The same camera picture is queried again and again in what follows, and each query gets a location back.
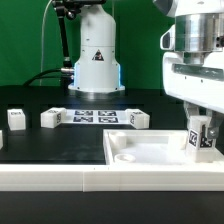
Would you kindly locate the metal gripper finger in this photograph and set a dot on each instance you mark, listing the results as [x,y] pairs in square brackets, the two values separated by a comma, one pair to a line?
[190,110]
[214,124]

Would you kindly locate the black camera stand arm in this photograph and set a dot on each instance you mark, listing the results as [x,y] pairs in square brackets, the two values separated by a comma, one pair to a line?
[69,9]

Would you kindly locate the white front fence rail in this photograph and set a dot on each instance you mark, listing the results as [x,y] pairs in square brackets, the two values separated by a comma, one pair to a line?
[90,178]

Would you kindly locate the white left fence piece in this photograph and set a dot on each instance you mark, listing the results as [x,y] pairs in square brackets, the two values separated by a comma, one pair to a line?
[1,139]

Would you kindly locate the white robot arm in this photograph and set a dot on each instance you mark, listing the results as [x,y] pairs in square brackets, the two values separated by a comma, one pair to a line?
[193,60]

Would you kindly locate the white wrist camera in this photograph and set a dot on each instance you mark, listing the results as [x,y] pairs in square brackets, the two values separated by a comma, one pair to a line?
[167,40]

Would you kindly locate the white square table top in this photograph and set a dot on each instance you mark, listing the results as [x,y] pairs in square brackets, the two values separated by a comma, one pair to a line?
[145,147]

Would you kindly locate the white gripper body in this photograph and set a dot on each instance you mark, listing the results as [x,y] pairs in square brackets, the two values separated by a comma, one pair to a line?
[207,92]

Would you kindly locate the fiducial marker sheet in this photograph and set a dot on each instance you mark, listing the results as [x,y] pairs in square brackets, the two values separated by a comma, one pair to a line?
[96,117]

